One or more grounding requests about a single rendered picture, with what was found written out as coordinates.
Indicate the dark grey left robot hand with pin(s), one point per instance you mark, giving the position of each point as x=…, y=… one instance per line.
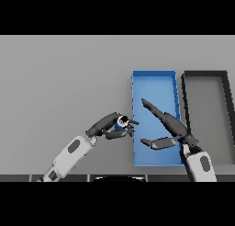
x=102, y=124

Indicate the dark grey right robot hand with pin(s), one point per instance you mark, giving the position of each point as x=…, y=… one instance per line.
x=175, y=127

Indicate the blue pipe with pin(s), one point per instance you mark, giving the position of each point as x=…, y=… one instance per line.
x=121, y=122

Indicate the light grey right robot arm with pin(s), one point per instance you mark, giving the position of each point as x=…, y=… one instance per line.
x=199, y=164

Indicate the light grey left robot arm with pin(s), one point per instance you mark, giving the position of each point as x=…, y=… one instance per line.
x=68, y=156

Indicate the blue bin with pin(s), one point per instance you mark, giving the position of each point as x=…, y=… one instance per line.
x=155, y=119

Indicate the dark grey bin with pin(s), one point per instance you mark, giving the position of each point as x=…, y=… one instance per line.
x=208, y=116

